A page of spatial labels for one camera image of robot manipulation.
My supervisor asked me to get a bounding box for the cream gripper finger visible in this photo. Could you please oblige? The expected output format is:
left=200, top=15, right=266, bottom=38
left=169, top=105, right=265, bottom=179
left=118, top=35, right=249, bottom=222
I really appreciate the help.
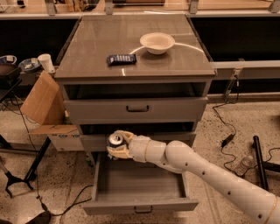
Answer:
left=107, top=146, right=132, bottom=159
left=115, top=130, right=136, bottom=144

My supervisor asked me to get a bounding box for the blue pepsi can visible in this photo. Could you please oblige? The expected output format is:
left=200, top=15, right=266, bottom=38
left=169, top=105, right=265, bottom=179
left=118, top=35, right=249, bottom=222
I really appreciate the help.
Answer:
left=107, top=134, right=124, bottom=148

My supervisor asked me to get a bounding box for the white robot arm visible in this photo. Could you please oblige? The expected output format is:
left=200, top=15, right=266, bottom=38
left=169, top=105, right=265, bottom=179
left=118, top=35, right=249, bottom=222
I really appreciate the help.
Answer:
left=107, top=130, right=280, bottom=224

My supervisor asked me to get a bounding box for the grey middle drawer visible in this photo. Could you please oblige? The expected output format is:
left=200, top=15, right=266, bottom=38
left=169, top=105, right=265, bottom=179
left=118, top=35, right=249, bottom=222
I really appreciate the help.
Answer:
left=80, top=131, right=196, bottom=151

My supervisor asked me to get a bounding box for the grey drawer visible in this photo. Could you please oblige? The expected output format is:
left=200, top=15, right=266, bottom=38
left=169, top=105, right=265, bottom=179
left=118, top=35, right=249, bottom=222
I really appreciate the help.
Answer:
left=65, top=97, right=207, bottom=124
left=80, top=131, right=196, bottom=151
left=83, top=152, right=199, bottom=215

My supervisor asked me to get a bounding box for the grey bottom drawer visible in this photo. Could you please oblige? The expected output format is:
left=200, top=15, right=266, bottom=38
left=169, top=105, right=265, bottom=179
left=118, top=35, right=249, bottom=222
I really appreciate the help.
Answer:
left=83, top=152, right=199, bottom=215

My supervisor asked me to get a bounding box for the grey top drawer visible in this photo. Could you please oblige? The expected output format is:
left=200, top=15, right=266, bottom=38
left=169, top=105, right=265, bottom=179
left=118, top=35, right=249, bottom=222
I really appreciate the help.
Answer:
left=65, top=97, right=207, bottom=124

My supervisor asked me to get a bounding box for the grey drawer cabinet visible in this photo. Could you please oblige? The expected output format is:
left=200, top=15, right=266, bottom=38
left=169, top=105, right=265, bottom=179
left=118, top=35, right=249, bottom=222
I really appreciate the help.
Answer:
left=55, top=14, right=215, bottom=159

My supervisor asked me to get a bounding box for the dark blue snack packet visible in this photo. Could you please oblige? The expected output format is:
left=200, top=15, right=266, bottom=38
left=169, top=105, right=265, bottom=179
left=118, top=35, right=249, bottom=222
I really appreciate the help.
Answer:
left=107, top=54, right=137, bottom=67

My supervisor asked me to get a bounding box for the brown cardboard box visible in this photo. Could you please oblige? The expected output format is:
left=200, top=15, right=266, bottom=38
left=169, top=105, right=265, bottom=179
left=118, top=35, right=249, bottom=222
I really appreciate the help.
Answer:
left=21, top=71, right=84, bottom=151

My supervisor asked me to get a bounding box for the white paper bowl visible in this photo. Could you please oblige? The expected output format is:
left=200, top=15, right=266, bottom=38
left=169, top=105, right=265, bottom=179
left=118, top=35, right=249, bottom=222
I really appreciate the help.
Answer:
left=140, top=32, right=175, bottom=55

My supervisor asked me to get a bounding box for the clear plastic water bottle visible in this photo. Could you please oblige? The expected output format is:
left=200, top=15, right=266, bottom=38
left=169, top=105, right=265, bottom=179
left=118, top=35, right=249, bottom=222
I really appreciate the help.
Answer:
left=234, top=155, right=254, bottom=177

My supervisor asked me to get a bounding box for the white paper cup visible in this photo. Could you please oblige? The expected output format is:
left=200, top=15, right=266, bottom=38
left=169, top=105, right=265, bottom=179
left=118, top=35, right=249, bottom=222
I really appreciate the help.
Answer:
left=38, top=53, right=55, bottom=74

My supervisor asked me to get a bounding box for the black stand legs left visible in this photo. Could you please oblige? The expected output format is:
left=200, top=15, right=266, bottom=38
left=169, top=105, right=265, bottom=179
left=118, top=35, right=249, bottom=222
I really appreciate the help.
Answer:
left=0, top=136, right=52, bottom=200

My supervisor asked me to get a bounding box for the black floor stand right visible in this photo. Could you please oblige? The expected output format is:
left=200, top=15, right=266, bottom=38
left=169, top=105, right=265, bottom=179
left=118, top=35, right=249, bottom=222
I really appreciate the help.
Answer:
left=253, top=136, right=280, bottom=190

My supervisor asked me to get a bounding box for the black cable left floor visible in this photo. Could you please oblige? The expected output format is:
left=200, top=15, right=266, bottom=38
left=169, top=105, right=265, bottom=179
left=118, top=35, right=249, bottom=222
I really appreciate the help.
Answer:
left=5, top=95, right=95, bottom=218

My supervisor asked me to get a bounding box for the black power cable right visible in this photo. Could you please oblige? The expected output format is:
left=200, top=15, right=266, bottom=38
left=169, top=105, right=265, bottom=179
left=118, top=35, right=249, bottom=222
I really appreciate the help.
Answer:
left=211, top=76, right=280, bottom=180

